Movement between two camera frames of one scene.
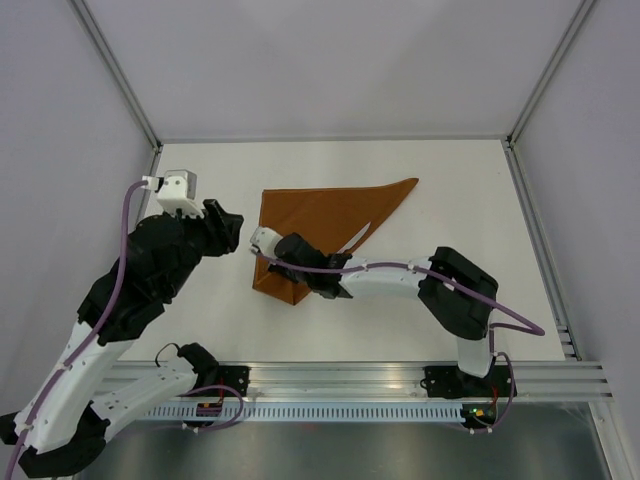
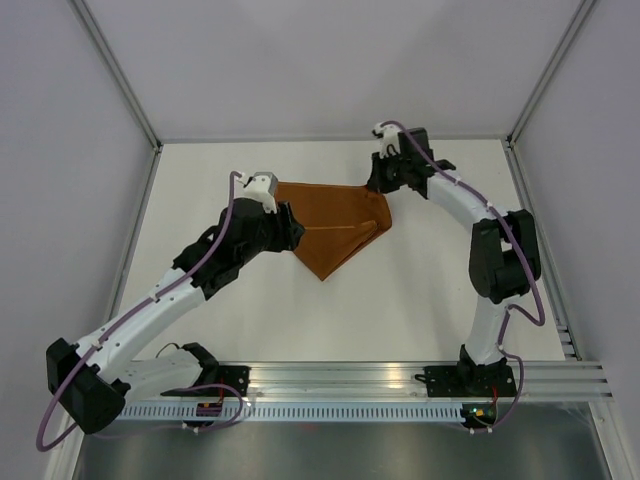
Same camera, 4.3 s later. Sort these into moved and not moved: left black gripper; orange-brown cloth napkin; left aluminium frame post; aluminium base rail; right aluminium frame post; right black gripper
Moved: right black gripper; orange-brown cloth napkin; left black gripper
Not moved: aluminium base rail; left aluminium frame post; right aluminium frame post
